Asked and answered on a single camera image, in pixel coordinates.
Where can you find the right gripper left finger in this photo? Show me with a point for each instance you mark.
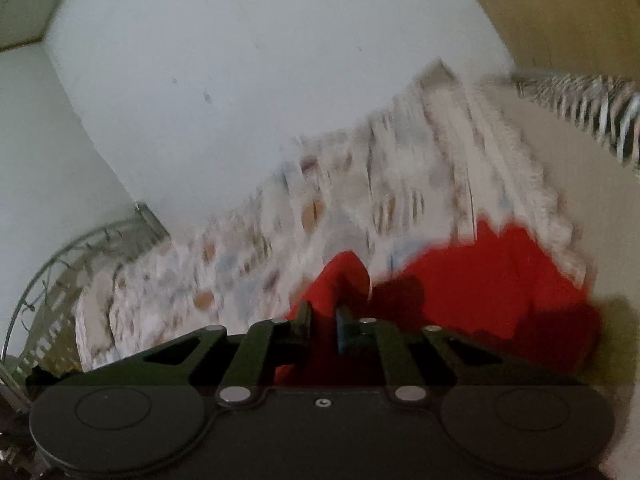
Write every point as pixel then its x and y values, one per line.
pixel 234 370

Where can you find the metal bed headboard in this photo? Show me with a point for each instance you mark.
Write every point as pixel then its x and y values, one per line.
pixel 41 330

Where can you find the patterned circle duvet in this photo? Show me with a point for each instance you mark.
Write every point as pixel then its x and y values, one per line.
pixel 419 174

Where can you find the red long-sleeve sweater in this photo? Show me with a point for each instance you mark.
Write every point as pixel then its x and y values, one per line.
pixel 502 292

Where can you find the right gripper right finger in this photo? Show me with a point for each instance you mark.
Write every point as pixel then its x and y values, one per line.
pixel 422 367

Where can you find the wooden plywood board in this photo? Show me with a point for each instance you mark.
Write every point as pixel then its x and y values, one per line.
pixel 578 36

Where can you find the black white striped sheet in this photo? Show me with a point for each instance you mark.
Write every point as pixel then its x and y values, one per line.
pixel 605 107

